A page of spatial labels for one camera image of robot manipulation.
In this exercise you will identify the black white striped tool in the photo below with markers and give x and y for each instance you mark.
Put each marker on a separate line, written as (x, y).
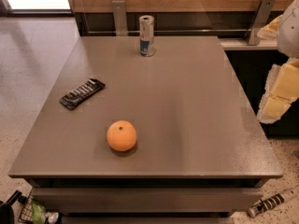
(264, 205)

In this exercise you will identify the metal bracket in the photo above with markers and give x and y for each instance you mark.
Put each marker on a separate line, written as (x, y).
(120, 19)
(260, 18)

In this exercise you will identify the right metal bracket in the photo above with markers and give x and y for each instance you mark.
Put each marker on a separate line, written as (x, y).
(260, 18)

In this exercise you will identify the grey table drawer front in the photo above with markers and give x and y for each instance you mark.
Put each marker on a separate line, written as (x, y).
(146, 200)

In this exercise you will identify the metal rail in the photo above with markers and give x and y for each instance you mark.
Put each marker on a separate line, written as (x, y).
(182, 31)

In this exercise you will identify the wire basket with green bag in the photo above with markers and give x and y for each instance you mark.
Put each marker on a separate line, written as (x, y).
(35, 213)

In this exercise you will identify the left metal bracket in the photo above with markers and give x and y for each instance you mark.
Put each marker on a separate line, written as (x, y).
(120, 19)

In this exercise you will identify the black snack bar wrapper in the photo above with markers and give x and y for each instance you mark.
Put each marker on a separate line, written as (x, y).
(82, 93)

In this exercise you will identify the orange fruit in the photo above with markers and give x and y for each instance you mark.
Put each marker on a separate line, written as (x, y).
(121, 135)

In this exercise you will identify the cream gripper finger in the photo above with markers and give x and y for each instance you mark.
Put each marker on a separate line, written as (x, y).
(270, 30)
(281, 90)

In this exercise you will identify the black object on floor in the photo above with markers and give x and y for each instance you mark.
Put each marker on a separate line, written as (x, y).
(6, 210)

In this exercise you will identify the silver blue redbull can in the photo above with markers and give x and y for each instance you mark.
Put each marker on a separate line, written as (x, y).
(146, 34)

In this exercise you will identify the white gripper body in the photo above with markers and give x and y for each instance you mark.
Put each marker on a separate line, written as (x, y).
(289, 34)

